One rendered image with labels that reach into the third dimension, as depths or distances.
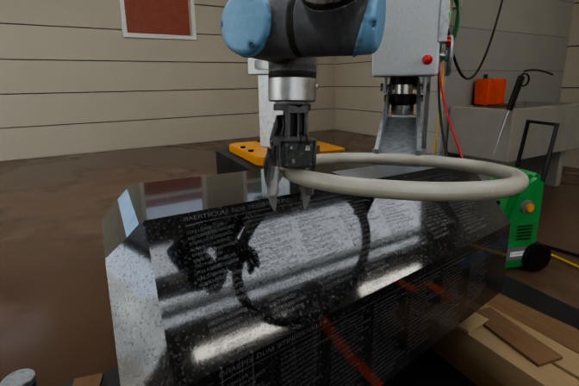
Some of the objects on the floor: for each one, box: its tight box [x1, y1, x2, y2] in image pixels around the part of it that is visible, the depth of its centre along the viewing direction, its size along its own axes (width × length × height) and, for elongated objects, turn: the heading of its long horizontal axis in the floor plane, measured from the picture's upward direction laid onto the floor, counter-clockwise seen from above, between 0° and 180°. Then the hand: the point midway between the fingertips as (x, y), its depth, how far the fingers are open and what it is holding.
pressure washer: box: [489, 120, 560, 271], centre depth 225 cm, size 35×35×87 cm
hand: (289, 202), depth 76 cm, fingers closed on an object, 5 cm apart
